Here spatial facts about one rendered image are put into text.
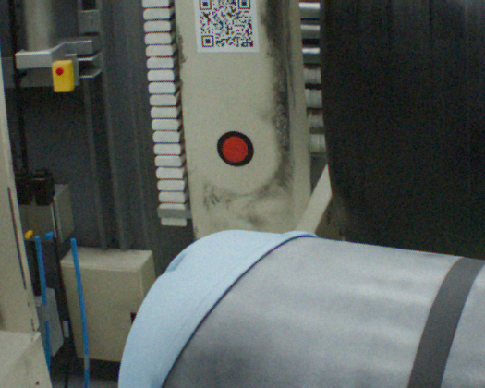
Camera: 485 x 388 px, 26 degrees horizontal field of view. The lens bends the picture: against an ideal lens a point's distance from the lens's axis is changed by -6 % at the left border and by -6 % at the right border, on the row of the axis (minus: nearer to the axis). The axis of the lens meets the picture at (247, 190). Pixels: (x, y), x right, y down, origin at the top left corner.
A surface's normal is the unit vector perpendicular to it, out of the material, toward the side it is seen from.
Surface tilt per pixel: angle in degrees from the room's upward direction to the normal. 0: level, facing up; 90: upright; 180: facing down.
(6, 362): 0
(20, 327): 90
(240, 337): 48
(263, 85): 89
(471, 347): 41
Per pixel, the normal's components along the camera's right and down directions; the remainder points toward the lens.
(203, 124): -0.24, 0.38
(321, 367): -0.41, -0.19
